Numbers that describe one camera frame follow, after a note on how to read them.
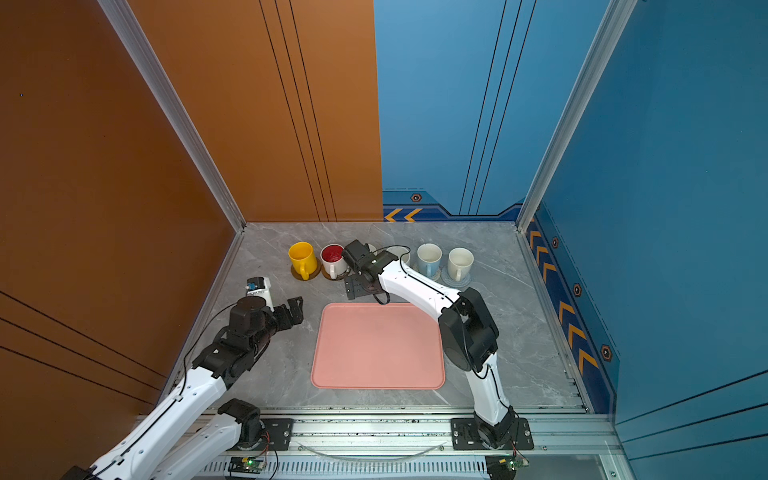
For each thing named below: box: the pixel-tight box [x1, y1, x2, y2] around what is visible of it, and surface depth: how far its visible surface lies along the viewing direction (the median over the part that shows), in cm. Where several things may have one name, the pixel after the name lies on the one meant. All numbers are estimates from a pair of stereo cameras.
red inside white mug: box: [320, 243, 349, 279], surface depth 102 cm
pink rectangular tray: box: [311, 302, 446, 390], surface depth 90 cm
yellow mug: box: [288, 241, 317, 281], surface depth 99 cm
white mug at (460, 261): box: [448, 247, 475, 282], surface depth 99 cm
